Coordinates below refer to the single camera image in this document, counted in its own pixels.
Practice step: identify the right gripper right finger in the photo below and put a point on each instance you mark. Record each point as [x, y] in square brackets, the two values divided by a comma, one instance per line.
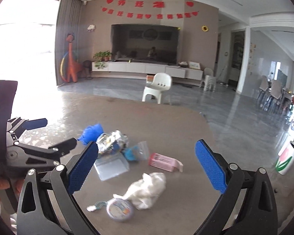
[258, 213]

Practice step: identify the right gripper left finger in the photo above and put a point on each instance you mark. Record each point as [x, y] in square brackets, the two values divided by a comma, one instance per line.
[46, 203]

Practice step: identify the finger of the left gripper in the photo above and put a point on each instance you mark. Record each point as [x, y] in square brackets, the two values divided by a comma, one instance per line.
[24, 156]
[18, 126]

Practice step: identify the blue plastic bag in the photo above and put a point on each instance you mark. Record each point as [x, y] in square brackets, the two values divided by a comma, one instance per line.
[91, 134]

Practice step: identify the clear plastic container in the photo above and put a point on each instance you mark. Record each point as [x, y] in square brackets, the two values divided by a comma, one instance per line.
[111, 166]

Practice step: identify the round white lid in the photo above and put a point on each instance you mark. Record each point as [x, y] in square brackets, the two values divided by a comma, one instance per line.
[119, 210]

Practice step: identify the silver foil wrapper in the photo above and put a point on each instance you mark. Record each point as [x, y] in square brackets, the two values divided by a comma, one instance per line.
[111, 143]

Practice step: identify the white tissue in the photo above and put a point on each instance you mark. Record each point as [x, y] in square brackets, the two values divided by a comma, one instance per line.
[145, 192]

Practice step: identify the pink carton box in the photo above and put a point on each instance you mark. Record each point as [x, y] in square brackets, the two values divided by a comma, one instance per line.
[165, 163]

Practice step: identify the clear zip bag blue contents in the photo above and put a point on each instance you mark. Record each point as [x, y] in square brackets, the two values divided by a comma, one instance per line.
[139, 152]

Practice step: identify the white tulip trash bin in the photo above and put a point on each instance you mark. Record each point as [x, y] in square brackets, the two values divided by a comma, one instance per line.
[285, 158]

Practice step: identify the small teal white wrapper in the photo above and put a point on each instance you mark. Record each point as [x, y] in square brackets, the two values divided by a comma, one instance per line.
[97, 206]

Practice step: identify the orange dinosaur toy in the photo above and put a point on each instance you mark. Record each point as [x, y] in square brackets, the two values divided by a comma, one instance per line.
[73, 66]

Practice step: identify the small dark stool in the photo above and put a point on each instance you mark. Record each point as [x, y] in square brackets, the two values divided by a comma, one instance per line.
[87, 65]

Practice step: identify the green potted plant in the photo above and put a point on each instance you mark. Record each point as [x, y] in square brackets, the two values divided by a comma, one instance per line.
[101, 58]

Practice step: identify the dining table with chairs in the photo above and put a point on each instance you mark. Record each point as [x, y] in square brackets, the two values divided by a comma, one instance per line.
[273, 97]

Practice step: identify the stacked white stools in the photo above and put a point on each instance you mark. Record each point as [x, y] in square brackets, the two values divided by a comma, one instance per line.
[209, 81]

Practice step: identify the orange box behind chair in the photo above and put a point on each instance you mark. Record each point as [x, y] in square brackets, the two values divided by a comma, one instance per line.
[149, 79]

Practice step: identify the white plastic chair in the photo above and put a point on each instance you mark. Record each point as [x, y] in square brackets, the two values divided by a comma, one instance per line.
[161, 82]

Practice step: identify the red banner decoration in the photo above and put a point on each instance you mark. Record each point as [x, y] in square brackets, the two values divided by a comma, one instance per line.
[158, 10]

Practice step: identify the large black television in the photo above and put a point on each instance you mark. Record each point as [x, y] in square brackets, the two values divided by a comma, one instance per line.
[145, 42]

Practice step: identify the framed picture on cabinet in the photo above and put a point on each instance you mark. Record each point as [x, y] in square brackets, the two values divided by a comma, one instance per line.
[194, 65]

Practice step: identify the white tv cabinet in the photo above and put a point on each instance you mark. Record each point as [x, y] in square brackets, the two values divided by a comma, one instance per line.
[134, 70]

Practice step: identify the cloud wall decoration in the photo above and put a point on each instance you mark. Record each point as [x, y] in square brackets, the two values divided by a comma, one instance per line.
[91, 28]

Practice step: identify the sunflower wall decoration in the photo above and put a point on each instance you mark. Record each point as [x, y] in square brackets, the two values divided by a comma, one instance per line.
[205, 28]

